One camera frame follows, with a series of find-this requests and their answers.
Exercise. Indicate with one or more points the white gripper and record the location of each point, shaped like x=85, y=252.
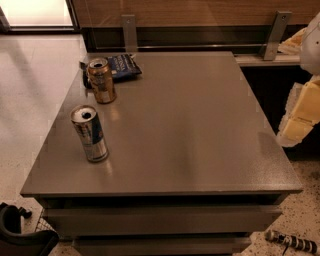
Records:
x=311, y=45

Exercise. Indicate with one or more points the silver blue redbull can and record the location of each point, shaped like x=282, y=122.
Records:
x=87, y=124

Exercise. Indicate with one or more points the gold brown drink can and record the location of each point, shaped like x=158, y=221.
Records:
x=100, y=77

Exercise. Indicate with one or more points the grey drawer cabinet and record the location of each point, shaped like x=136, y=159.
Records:
x=193, y=166

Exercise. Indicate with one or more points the blue snack bag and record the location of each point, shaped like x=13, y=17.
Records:
x=123, y=67

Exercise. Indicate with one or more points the black chair base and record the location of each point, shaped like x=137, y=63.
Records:
x=13, y=242

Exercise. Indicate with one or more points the right metal wall bracket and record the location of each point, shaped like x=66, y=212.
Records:
x=270, y=48

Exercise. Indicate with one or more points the metal wall bracket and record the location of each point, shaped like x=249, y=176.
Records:
x=129, y=33
x=270, y=48

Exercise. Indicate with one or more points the left metal wall bracket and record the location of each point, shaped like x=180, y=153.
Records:
x=129, y=33

